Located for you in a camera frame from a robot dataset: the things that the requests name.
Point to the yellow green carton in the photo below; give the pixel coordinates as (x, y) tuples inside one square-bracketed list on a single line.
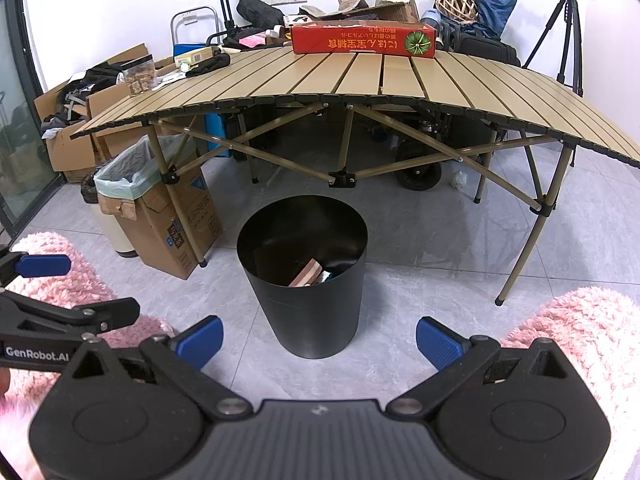
[(197, 55)]

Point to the glass sliding door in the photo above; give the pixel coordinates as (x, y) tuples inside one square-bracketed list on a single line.
[(20, 150)]

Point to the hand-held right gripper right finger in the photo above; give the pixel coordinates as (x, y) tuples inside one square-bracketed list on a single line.
[(437, 342)]

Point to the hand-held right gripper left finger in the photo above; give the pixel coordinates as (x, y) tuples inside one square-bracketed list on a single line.
[(200, 340)]

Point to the pink scrubbing sponge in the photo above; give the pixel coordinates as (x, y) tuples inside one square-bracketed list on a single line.
[(306, 274)]

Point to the person's right leg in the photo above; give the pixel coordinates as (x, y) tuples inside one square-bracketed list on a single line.
[(590, 320)]

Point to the person's left hand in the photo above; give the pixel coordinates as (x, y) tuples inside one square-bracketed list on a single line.
[(4, 382)]

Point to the black round trash bin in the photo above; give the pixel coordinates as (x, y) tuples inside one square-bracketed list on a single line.
[(310, 320)]

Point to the black cart with wheels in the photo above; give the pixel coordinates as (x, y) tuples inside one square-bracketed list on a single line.
[(420, 172)]

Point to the tan slatted folding table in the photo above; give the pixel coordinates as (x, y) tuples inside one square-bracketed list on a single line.
[(350, 75)]

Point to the large open cardboard box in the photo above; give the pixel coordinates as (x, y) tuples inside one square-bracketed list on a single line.
[(400, 12)]

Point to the black suitcase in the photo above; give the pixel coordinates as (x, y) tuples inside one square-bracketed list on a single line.
[(487, 52)]

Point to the black storage case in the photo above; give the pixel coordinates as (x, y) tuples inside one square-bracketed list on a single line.
[(260, 135)]

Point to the woven wicker ball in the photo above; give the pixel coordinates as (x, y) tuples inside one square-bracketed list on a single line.
[(455, 2)]

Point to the small white product box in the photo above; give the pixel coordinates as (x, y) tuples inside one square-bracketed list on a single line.
[(297, 20)]

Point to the green plastic bag liner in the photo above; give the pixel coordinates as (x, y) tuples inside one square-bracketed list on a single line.
[(112, 182)]

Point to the blue velvet bag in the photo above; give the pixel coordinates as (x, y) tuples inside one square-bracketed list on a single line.
[(492, 5)]

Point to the clear snack jar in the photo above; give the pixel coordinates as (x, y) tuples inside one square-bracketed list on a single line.
[(140, 77)]

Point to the crumpled white paper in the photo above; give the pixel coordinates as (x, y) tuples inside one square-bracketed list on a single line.
[(458, 180)]

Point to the cardboard box with bag liner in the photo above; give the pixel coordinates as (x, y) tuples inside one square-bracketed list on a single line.
[(165, 220)]

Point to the black clothing pile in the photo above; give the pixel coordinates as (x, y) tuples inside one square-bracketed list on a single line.
[(60, 110)]

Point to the grey folding trolley frame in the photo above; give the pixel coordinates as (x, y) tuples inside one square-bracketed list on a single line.
[(195, 9)]

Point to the black camera tripod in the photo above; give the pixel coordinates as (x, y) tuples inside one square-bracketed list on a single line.
[(567, 25)]

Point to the black garbage bag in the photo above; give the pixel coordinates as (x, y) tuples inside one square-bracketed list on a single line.
[(89, 187)]

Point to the blue water bottle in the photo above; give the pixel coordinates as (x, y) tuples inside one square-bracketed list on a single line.
[(430, 19)]

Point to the white waste bin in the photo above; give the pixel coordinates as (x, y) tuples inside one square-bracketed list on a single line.
[(117, 240)]

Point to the red printed cardboard box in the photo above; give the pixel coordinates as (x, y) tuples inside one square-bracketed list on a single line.
[(350, 42)]

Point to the pink packet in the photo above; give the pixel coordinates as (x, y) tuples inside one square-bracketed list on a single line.
[(252, 41)]

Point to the black duffel bag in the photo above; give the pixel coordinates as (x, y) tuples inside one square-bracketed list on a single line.
[(257, 10)]

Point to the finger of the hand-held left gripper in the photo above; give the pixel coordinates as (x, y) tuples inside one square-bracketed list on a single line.
[(45, 265), (100, 312)]

